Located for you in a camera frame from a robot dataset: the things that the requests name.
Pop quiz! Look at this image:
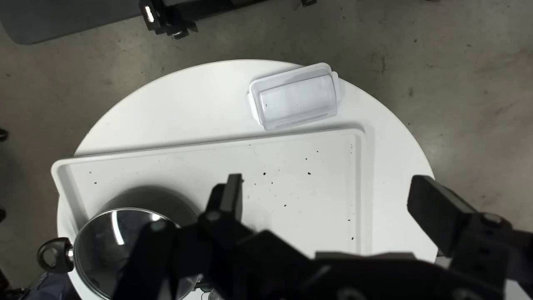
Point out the clear plastic container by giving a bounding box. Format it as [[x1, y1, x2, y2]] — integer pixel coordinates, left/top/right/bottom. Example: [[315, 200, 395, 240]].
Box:
[[249, 63, 340, 130]]

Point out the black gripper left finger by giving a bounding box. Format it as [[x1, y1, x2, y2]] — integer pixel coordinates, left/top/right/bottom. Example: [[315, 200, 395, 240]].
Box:
[[202, 173, 244, 221]]

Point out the black tripod stand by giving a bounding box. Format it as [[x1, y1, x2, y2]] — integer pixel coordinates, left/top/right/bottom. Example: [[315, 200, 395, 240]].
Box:
[[139, 0, 197, 38]]

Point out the glass pot lid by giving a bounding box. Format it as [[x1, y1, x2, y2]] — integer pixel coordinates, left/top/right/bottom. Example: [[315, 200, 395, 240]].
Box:
[[74, 206, 182, 300]]

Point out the round white table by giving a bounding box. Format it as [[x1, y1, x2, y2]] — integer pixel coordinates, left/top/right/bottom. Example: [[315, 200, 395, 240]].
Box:
[[57, 60, 437, 260]]

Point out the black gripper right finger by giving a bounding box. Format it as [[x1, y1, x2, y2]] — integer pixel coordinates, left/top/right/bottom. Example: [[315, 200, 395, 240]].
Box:
[[408, 175, 510, 266]]

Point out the white plastic tray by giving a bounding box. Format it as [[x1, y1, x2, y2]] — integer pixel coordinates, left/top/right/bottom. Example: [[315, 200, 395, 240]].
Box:
[[52, 125, 367, 255]]

